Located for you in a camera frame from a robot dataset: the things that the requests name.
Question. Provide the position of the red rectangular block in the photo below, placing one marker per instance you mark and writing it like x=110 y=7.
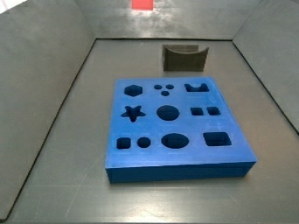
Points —
x=143 y=5

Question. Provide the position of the blue shape sorting board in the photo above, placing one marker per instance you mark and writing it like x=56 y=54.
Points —
x=172 y=131

